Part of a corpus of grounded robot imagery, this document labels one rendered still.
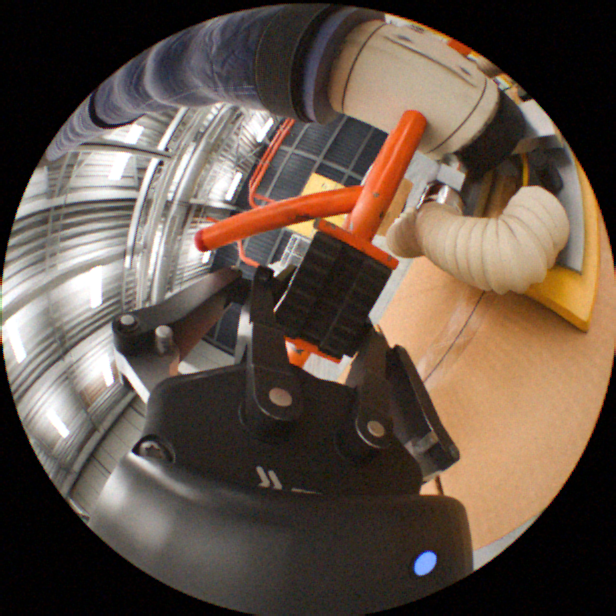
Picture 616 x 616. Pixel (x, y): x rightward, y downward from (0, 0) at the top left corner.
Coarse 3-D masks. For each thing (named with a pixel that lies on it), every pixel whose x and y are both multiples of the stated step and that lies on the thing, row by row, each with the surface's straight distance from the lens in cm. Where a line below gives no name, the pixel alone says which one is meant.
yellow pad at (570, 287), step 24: (528, 96) 30; (528, 168) 24; (552, 168) 19; (576, 168) 21; (552, 192) 20; (576, 192) 19; (576, 216) 17; (576, 240) 16; (600, 240) 18; (576, 264) 15; (528, 288) 17; (552, 288) 15; (576, 288) 15; (576, 312) 14
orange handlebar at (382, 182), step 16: (464, 48) 26; (416, 112) 19; (400, 128) 18; (416, 128) 18; (384, 144) 22; (400, 144) 17; (416, 144) 18; (384, 160) 16; (400, 160) 16; (368, 176) 20; (384, 176) 15; (400, 176) 16; (368, 192) 15; (384, 192) 15; (368, 208) 14; (384, 208) 15; (352, 224) 14; (368, 224) 14; (368, 240) 14; (288, 352) 17; (304, 352) 16
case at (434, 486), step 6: (378, 324) 41; (378, 330) 39; (348, 366) 44; (348, 372) 43; (342, 378) 45; (432, 480) 20; (438, 480) 20; (426, 486) 20; (432, 486) 20; (438, 486) 20; (420, 492) 20; (426, 492) 20; (432, 492) 19; (438, 492) 19
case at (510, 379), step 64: (512, 192) 28; (384, 320) 38; (448, 320) 24; (512, 320) 19; (448, 384) 21; (512, 384) 17; (576, 384) 16; (512, 448) 16; (576, 448) 16; (512, 512) 16
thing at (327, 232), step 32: (320, 224) 13; (320, 256) 12; (352, 256) 13; (384, 256) 13; (288, 288) 13; (320, 288) 12; (352, 288) 13; (288, 320) 13; (320, 320) 14; (352, 320) 13; (320, 352) 15
